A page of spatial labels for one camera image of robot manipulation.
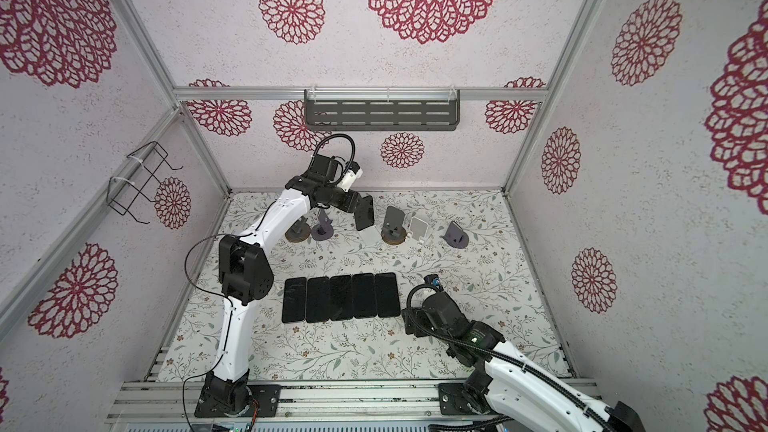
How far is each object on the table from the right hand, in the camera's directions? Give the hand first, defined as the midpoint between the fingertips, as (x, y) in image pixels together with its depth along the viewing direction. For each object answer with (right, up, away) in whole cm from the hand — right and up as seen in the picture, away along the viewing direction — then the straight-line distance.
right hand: (413, 308), depth 80 cm
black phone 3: (-28, -1, +11) cm, 30 cm away
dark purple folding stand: (+17, +18, +22) cm, 33 cm away
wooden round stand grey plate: (-5, +20, +22) cm, 30 cm away
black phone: (-15, +26, +32) cm, 44 cm away
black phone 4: (-21, -1, +10) cm, 23 cm away
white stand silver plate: (+4, +21, +22) cm, 30 cm away
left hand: (-16, +29, +16) cm, 37 cm away
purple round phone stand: (-29, +20, +25) cm, 43 cm away
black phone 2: (-35, -1, +11) cm, 37 cm away
